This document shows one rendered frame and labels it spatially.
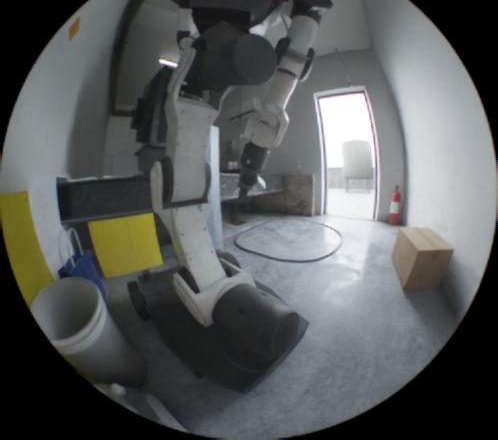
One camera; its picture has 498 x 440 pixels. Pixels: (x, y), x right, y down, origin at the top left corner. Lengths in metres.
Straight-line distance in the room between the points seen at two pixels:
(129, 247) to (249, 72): 1.13
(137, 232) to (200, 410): 1.02
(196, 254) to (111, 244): 0.79
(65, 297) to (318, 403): 0.83
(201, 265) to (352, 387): 0.68
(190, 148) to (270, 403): 0.82
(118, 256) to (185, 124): 0.98
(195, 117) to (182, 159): 0.12
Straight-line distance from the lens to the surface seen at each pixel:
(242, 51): 0.29
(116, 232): 1.11
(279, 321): 0.32
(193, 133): 0.44
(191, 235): 0.46
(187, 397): 0.65
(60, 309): 0.70
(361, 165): 6.47
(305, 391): 0.64
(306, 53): 0.50
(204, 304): 0.39
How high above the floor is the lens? 0.61
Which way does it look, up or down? 5 degrees down
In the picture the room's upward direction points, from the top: 2 degrees counter-clockwise
